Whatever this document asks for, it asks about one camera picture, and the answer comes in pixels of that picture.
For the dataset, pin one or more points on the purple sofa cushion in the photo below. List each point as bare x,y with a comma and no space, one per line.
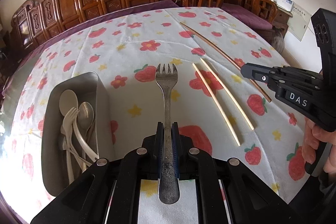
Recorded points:
166,4

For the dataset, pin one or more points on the steel fork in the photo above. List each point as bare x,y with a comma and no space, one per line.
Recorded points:
166,77

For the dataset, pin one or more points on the white device box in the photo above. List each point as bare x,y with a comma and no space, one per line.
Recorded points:
286,5

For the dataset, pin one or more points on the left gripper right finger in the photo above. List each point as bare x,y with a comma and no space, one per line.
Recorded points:
200,168

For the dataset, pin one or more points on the wooden side table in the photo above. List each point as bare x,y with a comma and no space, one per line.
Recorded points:
281,19

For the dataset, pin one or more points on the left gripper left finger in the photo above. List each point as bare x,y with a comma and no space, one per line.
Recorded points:
138,167

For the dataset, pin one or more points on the metal rectangular tray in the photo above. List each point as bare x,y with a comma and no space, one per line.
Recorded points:
88,88

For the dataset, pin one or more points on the plastic bag under table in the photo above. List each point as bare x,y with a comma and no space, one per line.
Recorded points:
277,41

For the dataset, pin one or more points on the cream plastic spoon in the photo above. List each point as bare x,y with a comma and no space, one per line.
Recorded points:
69,108
80,160

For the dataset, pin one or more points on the person right hand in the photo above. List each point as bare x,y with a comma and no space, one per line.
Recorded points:
313,135

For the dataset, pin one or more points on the purple armchair cushion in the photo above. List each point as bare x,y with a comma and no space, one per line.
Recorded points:
248,18

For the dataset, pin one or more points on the cream plastic fork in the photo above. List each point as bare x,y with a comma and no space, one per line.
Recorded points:
67,126

